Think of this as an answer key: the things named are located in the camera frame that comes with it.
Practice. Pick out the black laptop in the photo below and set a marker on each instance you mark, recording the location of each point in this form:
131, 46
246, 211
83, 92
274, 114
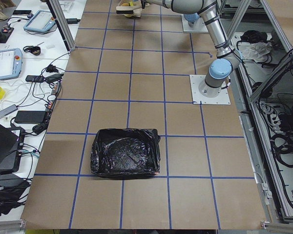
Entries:
11, 144

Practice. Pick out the aluminium frame post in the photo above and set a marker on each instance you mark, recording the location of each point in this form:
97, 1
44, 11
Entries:
58, 15

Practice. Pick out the far blue teach pendant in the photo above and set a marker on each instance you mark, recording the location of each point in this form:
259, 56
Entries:
41, 22

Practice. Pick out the near blue teach pendant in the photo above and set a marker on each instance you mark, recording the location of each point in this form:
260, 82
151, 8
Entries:
10, 63

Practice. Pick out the blue teach pendant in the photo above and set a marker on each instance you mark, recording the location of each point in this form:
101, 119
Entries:
41, 22
10, 63

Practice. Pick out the grey usb hub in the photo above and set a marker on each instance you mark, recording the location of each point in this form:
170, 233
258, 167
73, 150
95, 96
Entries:
8, 110

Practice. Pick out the black power adapter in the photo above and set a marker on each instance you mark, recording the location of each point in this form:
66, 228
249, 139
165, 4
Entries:
30, 117

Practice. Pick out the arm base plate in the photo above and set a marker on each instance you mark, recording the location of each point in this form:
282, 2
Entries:
193, 23
205, 95

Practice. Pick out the black lined trash bin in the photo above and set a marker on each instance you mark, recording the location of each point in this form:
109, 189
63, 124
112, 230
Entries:
125, 153

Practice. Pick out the white crumpled cloth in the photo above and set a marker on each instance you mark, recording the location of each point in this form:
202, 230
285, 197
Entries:
258, 52

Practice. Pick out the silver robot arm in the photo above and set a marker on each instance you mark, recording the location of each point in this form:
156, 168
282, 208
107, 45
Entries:
228, 58

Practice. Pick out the white hand brush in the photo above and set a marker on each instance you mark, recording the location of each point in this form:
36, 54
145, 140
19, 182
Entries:
124, 10

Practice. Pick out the beige plastic dustpan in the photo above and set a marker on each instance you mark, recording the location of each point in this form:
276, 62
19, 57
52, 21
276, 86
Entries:
137, 10

